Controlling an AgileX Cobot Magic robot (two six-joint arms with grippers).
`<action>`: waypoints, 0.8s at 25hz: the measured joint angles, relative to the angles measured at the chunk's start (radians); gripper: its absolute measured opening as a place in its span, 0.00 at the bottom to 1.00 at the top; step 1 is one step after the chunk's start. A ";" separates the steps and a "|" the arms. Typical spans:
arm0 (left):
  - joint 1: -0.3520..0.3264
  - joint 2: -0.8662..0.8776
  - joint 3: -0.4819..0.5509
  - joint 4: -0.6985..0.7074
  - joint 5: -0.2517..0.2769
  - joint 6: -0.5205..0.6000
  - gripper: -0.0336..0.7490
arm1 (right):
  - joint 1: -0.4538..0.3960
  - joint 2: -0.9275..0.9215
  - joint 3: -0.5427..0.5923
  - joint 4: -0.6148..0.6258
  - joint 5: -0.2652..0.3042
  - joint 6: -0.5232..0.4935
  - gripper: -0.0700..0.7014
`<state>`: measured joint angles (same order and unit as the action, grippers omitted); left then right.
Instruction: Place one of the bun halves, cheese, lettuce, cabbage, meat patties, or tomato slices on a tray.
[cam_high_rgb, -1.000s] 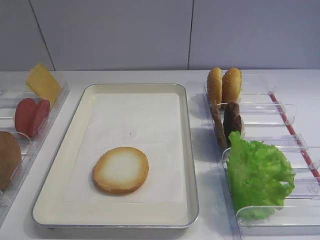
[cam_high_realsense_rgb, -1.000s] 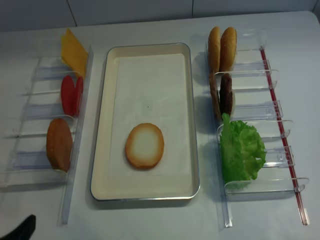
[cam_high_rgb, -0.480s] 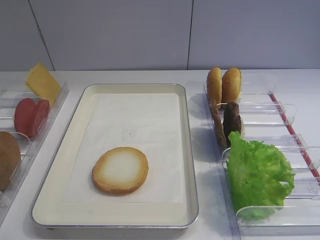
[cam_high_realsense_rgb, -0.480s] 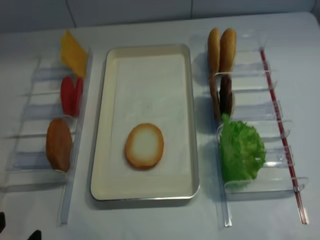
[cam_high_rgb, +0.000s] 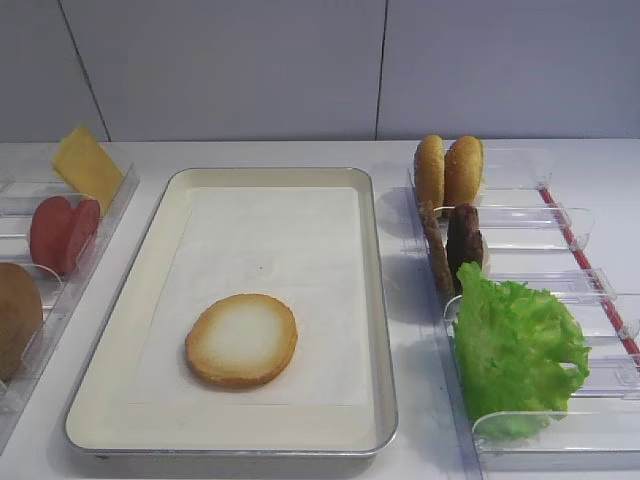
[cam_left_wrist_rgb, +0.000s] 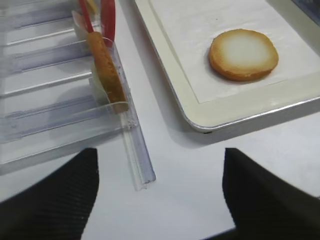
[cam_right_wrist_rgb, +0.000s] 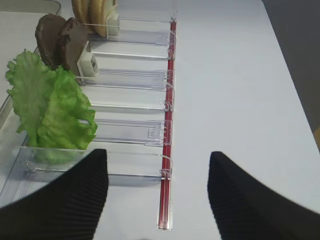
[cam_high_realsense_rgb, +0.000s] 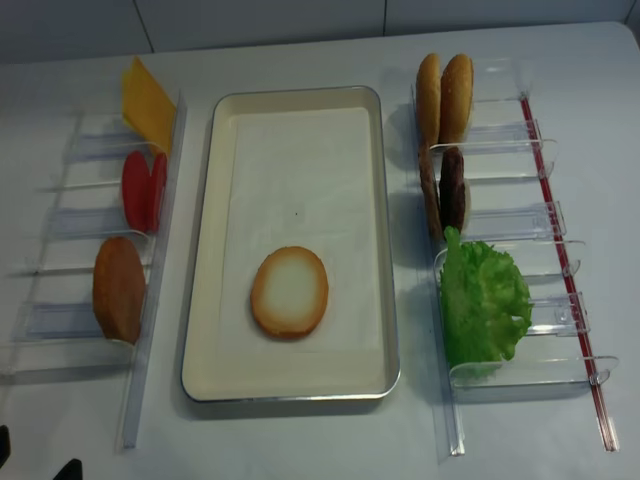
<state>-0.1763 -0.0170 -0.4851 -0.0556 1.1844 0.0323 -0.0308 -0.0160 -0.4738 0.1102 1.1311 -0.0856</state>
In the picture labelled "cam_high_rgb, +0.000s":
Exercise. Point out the toasted bun bottom slice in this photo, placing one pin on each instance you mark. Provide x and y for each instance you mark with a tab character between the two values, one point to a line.
243	341

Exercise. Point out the thin brown meat patty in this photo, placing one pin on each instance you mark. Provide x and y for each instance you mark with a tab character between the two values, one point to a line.
439	262

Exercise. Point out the dark brown meat patty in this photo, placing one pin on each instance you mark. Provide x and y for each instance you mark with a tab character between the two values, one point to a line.
464	241

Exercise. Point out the green lettuce leaf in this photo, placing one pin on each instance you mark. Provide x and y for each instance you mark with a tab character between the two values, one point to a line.
520	352

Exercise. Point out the red tomato slice right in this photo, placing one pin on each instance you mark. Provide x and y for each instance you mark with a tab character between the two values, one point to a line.
82	225

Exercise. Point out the red tomato slice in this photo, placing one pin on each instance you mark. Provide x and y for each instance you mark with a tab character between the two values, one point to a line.
82	225
47	233

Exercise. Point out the yellow cheese slice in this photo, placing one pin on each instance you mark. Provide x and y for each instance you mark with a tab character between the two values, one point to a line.
84	165

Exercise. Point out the red tomato slice left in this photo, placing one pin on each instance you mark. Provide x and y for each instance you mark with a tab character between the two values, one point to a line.
47	233

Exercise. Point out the white parchment paper sheet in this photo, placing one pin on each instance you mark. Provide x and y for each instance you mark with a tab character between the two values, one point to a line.
301	245

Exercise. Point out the golden bun left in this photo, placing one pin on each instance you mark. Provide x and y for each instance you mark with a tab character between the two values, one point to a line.
429	169

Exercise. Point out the golden bun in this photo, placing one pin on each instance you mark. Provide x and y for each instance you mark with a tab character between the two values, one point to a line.
429	169
464	162

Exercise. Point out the golden bun right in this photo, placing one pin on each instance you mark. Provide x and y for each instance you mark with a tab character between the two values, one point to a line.
464	162

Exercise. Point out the clear acrylic rack right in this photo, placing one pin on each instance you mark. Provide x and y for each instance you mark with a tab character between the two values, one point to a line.
531	238

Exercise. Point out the clear acrylic rack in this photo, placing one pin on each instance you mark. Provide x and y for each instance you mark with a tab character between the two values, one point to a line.
531	238
60	295

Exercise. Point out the clear acrylic rack left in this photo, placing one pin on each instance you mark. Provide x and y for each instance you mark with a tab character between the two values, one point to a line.
60	295

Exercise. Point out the cream metal baking tray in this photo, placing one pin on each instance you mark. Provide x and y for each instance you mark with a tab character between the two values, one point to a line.
103	419

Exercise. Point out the brown bun slice left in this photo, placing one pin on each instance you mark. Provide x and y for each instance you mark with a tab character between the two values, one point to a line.
21	316

